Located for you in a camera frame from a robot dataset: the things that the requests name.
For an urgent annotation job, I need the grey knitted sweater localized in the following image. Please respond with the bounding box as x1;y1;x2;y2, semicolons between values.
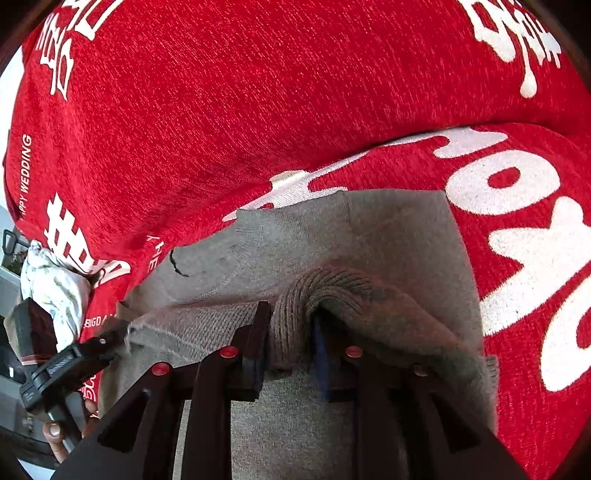
97;189;500;480

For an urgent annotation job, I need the red printed blanket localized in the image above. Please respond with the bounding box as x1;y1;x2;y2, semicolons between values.
2;0;591;480

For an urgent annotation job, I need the person's left hand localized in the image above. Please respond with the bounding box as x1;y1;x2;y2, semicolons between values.
42;399;101;464

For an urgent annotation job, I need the white fabric tag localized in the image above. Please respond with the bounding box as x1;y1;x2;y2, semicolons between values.
269;170;320;191

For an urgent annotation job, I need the white floral cloth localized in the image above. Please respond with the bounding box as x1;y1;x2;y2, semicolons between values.
21;240;93;352

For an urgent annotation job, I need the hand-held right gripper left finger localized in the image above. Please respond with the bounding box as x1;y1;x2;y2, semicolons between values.
55;301;273;480

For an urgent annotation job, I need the black metal frame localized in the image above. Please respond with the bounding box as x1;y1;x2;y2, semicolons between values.
2;228;22;269

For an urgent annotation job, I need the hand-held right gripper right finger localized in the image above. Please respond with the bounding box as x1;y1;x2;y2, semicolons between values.
310;315;532;480

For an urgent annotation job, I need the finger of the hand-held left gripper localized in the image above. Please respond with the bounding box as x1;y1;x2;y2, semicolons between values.
69;323;134;370

